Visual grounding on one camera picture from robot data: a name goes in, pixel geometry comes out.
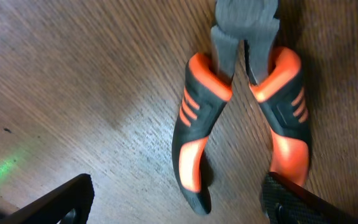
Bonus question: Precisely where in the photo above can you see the orange black needle-nose pliers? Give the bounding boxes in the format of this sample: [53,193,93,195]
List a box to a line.
[171,0,313,216]

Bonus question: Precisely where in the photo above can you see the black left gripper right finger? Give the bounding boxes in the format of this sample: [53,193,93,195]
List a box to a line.
[260,172,358,224]

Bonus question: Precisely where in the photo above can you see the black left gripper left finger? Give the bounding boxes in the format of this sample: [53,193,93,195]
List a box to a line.
[0,174,94,224]

